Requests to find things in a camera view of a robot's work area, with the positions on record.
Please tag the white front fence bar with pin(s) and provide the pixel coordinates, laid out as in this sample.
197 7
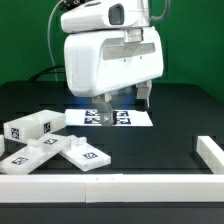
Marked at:
111 188

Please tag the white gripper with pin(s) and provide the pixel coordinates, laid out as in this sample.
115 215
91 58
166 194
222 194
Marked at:
102 61

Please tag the white cabinet top block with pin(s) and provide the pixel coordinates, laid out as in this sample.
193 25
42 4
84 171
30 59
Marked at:
34 126

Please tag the white base sheet with tags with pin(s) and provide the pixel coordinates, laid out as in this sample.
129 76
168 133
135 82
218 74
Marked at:
90 117

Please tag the white right fence block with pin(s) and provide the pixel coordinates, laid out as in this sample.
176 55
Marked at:
211 154

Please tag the white left fence block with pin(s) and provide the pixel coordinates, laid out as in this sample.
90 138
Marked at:
2 145

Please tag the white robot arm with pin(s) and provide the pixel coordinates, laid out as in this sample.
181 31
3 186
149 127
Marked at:
131 16

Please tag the white fence block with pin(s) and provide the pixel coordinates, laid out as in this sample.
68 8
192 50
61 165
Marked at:
211 154
2 145

